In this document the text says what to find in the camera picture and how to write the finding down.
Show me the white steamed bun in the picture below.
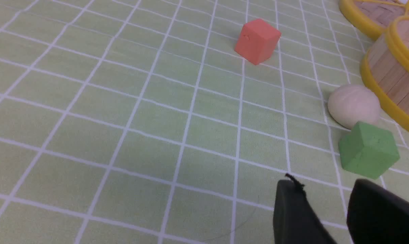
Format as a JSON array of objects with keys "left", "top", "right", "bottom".
[{"left": 328, "top": 84, "right": 381, "bottom": 129}]

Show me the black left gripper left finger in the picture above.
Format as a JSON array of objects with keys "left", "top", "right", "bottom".
[{"left": 273, "top": 173, "right": 336, "bottom": 244}]

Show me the bamboo steamer lid yellow rim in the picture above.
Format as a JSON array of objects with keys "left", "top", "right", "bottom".
[{"left": 339, "top": 0, "right": 409, "bottom": 41}]

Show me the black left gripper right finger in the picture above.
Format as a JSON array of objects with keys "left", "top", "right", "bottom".
[{"left": 346, "top": 179, "right": 409, "bottom": 244}]

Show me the bamboo steamer tray yellow rim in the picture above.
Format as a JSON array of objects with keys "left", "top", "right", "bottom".
[{"left": 360, "top": 15, "right": 409, "bottom": 132}]

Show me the green foam cube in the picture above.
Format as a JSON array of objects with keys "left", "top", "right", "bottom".
[{"left": 338, "top": 121, "right": 401, "bottom": 180}]

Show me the red foam cube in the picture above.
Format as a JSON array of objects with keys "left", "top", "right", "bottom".
[{"left": 234, "top": 18, "right": 281, "bottom": 65}]

